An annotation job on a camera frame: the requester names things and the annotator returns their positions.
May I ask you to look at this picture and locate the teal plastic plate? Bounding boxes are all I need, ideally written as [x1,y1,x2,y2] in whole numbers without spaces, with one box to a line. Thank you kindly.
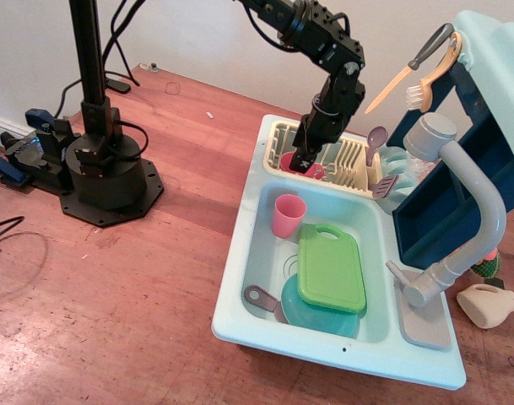
[281,273,360,338]

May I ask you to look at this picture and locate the yellow dish brush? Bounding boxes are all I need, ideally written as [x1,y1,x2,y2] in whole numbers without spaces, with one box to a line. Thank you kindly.
[406,24,463,113]

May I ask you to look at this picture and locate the light blue shelf top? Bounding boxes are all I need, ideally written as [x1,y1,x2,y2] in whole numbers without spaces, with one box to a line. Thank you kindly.
[452,10,514,156]

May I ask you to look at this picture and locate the dark blue shelf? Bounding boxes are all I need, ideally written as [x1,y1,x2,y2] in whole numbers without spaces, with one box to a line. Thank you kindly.
[392,63,514,269]

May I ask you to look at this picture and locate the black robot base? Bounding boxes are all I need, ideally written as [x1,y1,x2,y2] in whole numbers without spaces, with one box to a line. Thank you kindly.
[60,135,165,228]

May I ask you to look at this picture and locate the black power adapter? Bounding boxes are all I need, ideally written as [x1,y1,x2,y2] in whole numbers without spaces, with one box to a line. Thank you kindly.
[102,77,132,95]

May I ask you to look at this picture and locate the toy knife grey handle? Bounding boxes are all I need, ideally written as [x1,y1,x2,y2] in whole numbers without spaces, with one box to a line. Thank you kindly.
[365,23,454,114]

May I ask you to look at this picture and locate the blue clamp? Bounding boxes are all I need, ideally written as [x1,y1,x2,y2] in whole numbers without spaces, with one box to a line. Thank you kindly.
[0,109,77,194]

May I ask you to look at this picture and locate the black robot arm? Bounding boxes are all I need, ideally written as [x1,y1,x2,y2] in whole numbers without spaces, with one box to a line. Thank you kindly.
[242,0,365,173]

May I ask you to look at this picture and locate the pink plastic tumbler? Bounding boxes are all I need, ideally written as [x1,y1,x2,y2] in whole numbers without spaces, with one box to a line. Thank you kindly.
[271,194,306,239]

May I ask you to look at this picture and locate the purple toy spoon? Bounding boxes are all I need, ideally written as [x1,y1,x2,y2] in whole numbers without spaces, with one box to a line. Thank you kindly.
[365,126,388,167]

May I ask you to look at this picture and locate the purple pan handle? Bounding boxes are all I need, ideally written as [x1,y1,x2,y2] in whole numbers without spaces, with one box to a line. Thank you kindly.
[244,284,289,324]

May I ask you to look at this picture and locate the purple toy spatula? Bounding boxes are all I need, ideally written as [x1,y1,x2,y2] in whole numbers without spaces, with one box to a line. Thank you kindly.
[369,174,399,199]

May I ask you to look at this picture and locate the beige toy jug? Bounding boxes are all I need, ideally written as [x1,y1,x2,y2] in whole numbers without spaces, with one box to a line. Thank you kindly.
[456,283,514,329]

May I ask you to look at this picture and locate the black cable on table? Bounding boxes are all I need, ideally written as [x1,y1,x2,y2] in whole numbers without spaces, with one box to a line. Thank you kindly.
[0,215,25,241]

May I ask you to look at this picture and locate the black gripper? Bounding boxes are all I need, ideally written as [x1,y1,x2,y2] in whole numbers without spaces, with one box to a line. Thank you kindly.
[289,94,358,173]

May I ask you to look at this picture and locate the green cutting board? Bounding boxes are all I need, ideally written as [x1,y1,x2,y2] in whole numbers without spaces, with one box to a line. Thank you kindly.
[297,224,366,313]

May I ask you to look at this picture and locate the black cables on wall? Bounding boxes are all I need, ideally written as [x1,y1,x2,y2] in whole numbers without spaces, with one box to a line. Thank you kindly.
[53,0,150,119]

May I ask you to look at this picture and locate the pink mug with handle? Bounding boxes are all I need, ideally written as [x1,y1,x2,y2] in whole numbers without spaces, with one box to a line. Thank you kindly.
[279,152,325,180]

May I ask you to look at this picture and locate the cream dish rack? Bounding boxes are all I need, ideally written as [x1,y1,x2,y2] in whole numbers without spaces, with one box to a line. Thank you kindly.
[263,120,383,199]

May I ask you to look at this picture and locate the light blue plates in rack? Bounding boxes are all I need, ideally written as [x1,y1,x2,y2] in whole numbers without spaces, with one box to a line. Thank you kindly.
[377,146,419,214]

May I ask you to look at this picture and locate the grey toy faucet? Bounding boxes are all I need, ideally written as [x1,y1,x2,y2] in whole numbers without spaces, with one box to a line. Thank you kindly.
[387,112,506,307]

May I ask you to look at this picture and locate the green toy vegetable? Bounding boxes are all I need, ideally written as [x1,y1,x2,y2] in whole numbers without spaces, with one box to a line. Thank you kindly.
[470,248,505,289]

